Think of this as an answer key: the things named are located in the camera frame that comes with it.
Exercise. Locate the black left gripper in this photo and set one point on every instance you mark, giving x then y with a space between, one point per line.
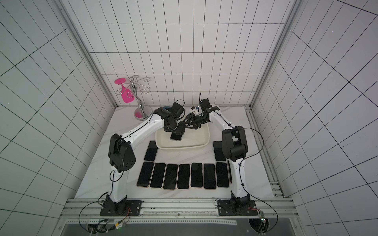
180 131

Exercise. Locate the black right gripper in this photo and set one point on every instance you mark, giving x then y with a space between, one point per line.
192 119

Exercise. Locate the pink stack phone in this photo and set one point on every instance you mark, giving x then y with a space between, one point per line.
230 172

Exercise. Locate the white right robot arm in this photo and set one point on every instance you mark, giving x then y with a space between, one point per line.
234 147

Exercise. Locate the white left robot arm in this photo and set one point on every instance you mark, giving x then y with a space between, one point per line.
121 150

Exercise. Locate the white plastic storage box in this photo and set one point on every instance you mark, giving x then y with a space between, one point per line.
190 139

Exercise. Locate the chrome glass holder stand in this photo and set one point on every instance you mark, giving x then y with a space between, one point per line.
142 111

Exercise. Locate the pink plastic wine glass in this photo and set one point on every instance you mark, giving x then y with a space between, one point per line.
124 91

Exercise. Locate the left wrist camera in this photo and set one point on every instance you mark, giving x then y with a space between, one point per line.
177 111

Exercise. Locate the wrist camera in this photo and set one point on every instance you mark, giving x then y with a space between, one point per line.
203 105
177 111

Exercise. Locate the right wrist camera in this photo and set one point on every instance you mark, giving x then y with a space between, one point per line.
203 105

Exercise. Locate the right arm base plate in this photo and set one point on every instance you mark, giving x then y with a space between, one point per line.
226 208

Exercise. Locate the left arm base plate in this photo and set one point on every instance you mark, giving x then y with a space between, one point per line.
123 208

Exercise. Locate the aluminium mounting rail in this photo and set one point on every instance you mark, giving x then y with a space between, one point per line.
87 212

